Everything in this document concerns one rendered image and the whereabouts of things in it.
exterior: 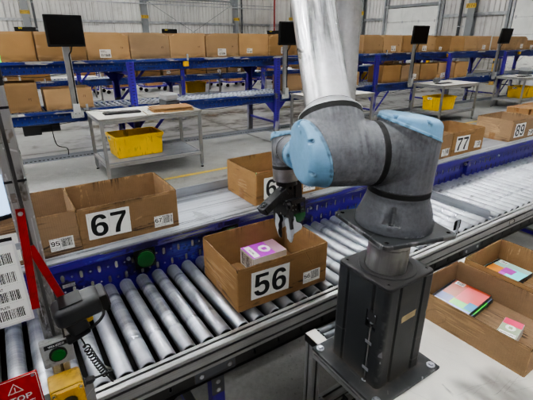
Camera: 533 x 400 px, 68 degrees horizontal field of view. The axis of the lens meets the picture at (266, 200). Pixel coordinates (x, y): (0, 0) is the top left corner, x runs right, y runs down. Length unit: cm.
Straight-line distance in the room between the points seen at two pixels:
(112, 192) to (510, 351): 161
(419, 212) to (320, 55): 42
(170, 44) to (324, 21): 550
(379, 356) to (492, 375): 37
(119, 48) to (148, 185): 438
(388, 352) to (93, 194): 137
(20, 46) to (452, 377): 570
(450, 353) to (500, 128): 257
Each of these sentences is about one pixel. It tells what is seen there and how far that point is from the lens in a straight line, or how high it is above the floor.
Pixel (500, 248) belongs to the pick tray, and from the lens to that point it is 196.
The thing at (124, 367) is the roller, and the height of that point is 75.
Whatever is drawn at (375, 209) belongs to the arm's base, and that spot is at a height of 126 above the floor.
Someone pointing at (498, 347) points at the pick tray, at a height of 80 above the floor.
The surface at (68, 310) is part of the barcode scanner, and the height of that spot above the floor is 108.
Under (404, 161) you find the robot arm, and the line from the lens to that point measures 91.
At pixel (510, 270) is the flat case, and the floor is 78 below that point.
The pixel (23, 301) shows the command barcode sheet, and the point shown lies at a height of 110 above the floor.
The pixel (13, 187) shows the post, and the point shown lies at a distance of 94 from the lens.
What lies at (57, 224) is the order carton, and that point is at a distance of 162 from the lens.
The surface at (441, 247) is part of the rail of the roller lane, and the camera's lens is 201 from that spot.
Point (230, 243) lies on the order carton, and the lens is 163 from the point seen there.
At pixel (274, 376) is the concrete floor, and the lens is 226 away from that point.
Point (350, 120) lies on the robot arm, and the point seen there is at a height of 147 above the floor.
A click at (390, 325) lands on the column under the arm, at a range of 109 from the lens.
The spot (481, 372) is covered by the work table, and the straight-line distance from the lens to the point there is 137.
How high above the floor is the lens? 163
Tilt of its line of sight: 22 degrees down
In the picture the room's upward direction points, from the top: straight up
